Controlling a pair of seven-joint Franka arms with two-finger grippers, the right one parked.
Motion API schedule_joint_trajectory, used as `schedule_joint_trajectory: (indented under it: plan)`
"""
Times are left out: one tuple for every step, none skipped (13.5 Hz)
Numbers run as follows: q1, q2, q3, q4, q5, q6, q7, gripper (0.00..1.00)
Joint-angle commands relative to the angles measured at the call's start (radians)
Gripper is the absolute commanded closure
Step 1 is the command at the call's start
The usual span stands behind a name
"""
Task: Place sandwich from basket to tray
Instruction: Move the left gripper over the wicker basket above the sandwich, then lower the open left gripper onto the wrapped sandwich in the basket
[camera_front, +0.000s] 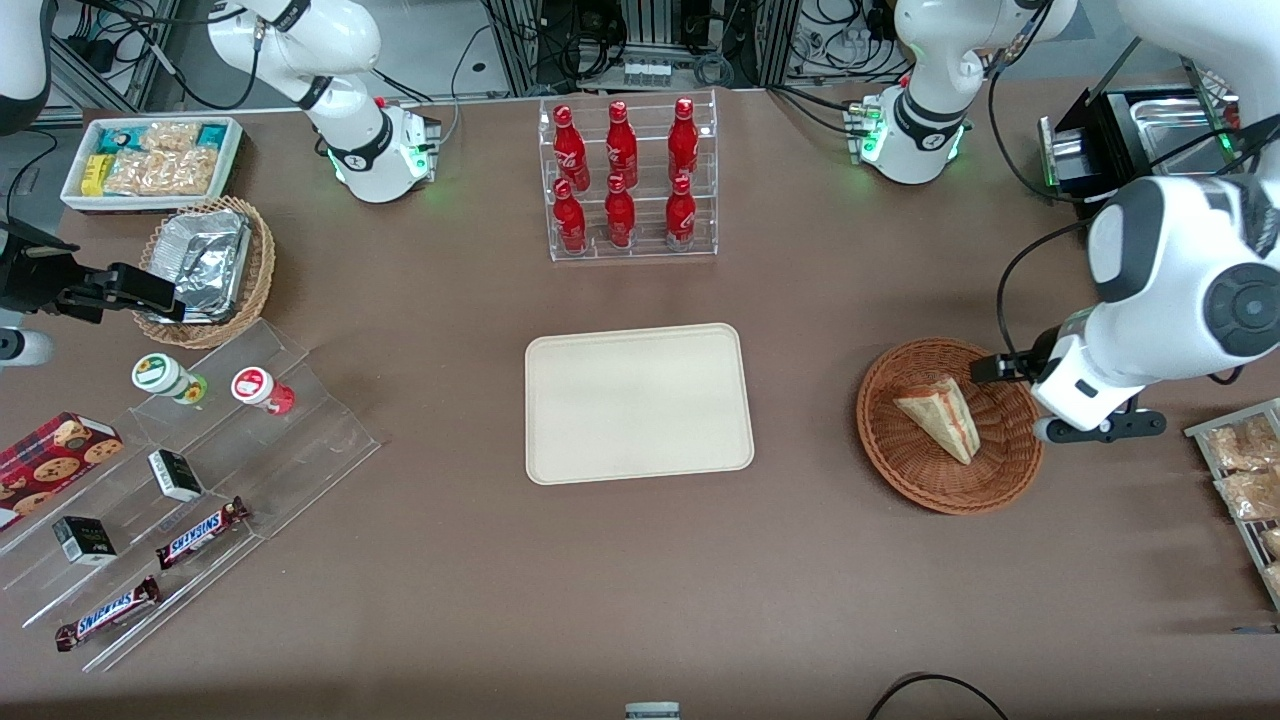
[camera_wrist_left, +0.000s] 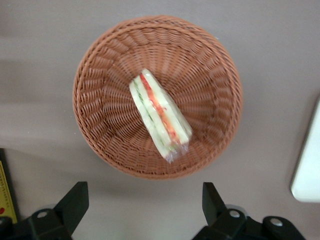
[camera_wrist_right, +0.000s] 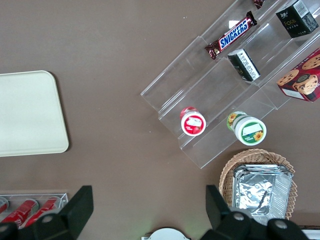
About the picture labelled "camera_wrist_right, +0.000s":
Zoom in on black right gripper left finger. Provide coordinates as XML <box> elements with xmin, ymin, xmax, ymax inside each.
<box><xmin>0</xmin><ymin>185</ymin><xmax>95</xmax><ymax>240</ymax></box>

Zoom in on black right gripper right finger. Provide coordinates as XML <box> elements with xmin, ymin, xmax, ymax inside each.
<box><xmin>201</xmin><ymin>184</ymin><xmax>309</xmax><ymax>240</ymax></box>

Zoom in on light wicker basket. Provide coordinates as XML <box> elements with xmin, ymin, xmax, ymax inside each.
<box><xmin>218</xmin><ymin>148</ymin><xmax>298</xmax><ymax>221</ymax></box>

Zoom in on beige plastic tray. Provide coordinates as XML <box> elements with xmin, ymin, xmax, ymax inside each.
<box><xmin>0</xmin><ymin>70</ymin><xmax>70</xmax><ymax>158</ymax></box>

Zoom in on clear acrylic bottle rack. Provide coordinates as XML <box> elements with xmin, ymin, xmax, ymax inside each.
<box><xmin>0</xmin><ymin>191</ymin><xmax>69</xmax><ymax>230</ymax></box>

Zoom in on stacked aluminium foil trays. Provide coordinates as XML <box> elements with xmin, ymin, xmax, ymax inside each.
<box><xmin>231</xmin><ymin>163</ymin><xmax>294</xmax><ymax>226</ymax></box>

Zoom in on white snack bin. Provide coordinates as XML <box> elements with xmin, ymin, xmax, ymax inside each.
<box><xmin>298</xmin><ymin>223</ymin><xmax>320</xmax><ymax>240</ymax></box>

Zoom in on green lid yogurt cup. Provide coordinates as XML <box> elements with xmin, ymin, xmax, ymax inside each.
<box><xmin>226</xmin><ymin>111</ymin><xmax>267</xmax><ymax>147</ymax></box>

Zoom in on red lid yogurt cup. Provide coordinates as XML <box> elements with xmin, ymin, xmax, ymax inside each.
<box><xmin>179</xmin><ymin>106</ymin><xmax>207</xmax><ymax>137</ymax></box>

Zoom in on clear acrylic stepped shelf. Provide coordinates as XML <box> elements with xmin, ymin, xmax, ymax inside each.
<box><xmin>140</xmin><ymin>0</ymin><xmax>320</xmax><ymax>170</ymax></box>

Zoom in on small black carton box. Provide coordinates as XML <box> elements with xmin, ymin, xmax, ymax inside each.
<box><xmin>227</xmin><ymin>48</ymin><xmax>261</xmax><ymax>83</ymax></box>
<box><xmin>275</xmin><ymin>0</ymin><xmax>320</xmax><ymax>39</ymax></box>

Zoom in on red chocolate chip cookie box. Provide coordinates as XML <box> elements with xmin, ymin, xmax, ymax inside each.
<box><xmin>276</xmin><ymin>48</ymin><xmax>320</xmax><ymax>103</ymax></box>

